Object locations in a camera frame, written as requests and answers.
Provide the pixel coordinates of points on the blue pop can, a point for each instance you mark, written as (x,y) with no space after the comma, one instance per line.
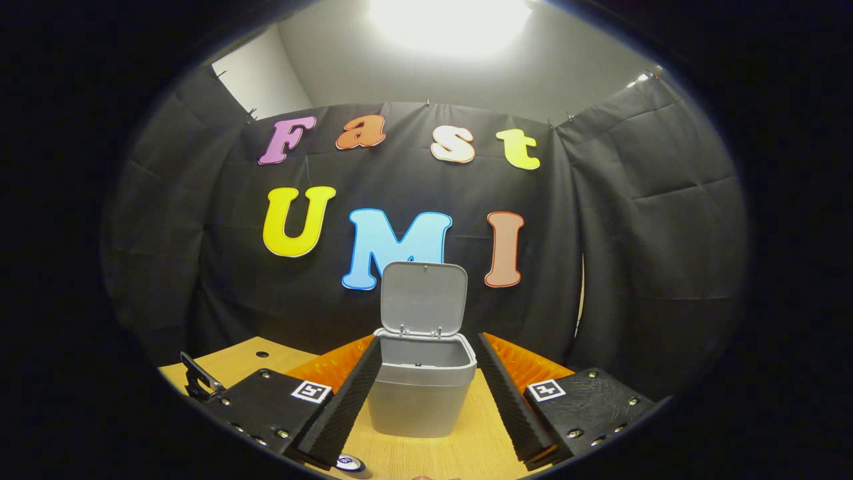
(350,462)

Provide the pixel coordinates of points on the white desktop garbage bin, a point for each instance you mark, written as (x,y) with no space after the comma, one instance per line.
(413,406)

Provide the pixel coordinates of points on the large ceiling light panel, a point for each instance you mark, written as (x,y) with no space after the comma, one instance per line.
(450,23)

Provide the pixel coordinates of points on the black backdrop cloth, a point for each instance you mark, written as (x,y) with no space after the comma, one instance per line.
(633,266)

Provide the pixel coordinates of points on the small ceiling light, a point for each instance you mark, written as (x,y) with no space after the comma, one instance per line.
(638,80)

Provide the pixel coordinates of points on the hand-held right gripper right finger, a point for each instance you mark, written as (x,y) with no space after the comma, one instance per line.
(510,406)

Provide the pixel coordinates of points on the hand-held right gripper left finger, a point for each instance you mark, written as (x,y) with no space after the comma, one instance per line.
(343,406)

